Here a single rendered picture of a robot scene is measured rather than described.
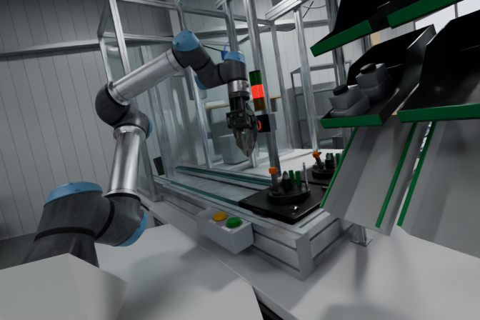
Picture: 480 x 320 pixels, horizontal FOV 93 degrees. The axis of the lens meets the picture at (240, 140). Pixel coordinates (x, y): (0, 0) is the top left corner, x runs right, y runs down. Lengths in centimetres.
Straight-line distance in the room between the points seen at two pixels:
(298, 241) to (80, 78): 424
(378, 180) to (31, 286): 66
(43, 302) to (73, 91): 408
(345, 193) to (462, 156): 22
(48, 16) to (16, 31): 50
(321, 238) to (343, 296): 13
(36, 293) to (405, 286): 67
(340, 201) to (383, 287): 18
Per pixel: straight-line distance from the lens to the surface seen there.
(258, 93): 92
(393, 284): 63
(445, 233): 52
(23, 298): 57
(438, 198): 54
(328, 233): 67
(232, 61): 81
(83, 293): 55
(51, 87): 465
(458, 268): 70
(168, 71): 82
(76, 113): 447
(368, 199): 56
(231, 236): 63
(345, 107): 51
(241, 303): 59
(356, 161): 62
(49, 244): 64
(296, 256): 58
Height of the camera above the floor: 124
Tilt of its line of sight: 6 degrees down
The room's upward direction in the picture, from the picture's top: 10 degrees counter-clockwise
